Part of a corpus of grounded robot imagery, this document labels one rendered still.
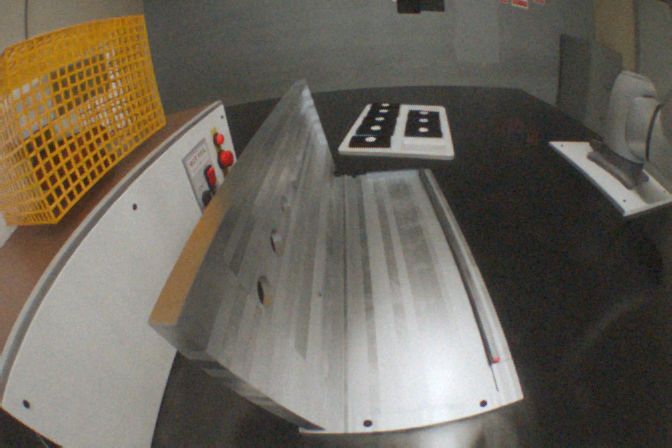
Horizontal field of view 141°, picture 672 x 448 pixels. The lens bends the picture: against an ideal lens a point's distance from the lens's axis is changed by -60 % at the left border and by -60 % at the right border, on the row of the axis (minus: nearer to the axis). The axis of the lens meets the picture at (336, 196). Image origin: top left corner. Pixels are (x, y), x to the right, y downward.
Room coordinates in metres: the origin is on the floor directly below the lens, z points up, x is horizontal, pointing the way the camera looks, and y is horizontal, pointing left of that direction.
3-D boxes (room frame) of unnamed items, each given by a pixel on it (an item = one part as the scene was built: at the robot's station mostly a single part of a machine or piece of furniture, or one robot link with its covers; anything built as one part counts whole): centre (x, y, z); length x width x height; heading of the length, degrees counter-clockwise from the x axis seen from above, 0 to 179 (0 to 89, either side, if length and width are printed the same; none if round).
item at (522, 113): (0.95, -0.79, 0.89); 0.67 x 0.45 x 0.03; 176
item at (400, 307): (0.26, -0.06, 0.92); 0.44 x 0.21 x 0.04; 175
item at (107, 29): (0.25, 0.33, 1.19); 0.23 x 0.20 x 0.17; 175
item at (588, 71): (2.00, -2.75, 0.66); 0.62 x 0.49 x 1.32; 86
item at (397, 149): (0.77, -0.21, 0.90); 0.40 x 0.27 x 0.01; 160
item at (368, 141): (0.65, -0.10, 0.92); 0.10 x 0.05 x 0.01; 74
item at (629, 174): (0.41, -0.77, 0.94); 0.22 x 0.18 x 0.06; 4
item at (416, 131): (0.68, -0.24, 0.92); 0.10 x 0.05 x 0.01; 72
